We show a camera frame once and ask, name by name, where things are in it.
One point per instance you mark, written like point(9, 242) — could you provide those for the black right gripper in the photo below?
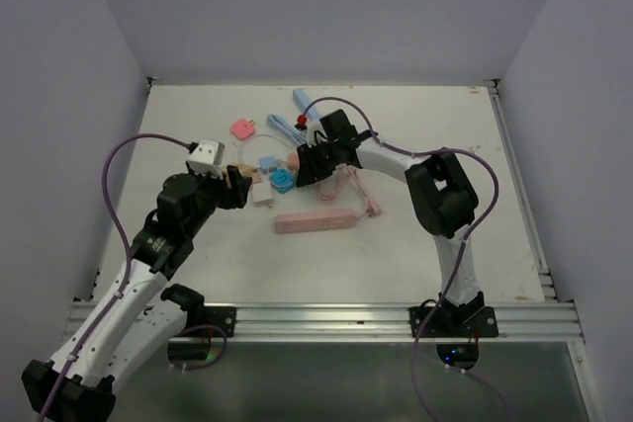
point(310, 171)

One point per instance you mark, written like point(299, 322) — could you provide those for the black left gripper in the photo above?
point(230, 199)

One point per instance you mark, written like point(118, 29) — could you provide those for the white adapter plug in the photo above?
point(262, 195)

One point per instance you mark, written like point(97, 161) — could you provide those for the salmon pink charger plug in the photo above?
point(293, 162)

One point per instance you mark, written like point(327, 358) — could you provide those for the light blue charger plug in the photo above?
point(268, 164)

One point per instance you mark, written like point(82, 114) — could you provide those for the blue cube socket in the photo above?
point(282, 180)

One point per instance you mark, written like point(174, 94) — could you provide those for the pink adapter plug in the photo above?
point(243, 129)

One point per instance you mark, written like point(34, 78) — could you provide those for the pink power strip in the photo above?
point(310, 221)

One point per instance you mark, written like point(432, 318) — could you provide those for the light blue power strip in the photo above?
point(302, 101)

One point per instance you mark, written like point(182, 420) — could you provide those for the yellow cube socket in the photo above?
point(245, 172)

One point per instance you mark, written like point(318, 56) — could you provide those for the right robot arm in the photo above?
point(443, 199)

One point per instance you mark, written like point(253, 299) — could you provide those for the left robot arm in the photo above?
point(142, 309)

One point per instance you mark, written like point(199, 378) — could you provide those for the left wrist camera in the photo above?
point(205, 158)

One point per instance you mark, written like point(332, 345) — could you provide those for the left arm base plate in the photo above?
point(224, 317)

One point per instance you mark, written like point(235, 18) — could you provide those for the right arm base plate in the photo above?
point(443, 324)

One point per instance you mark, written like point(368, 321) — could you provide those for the aluminium front rail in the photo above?
point(390, 323)

